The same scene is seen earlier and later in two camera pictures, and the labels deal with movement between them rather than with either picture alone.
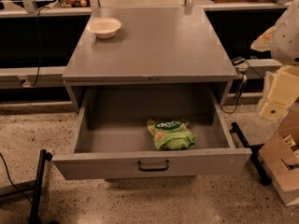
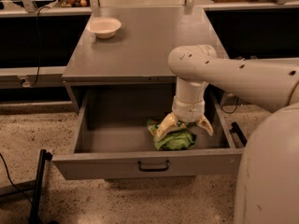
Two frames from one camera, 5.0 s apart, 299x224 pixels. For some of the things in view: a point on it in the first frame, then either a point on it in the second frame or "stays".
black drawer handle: (153, 169) stays
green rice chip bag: (171, 133) stays
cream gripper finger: (283, 91) -> (188, 105)
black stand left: (35, 211) stays
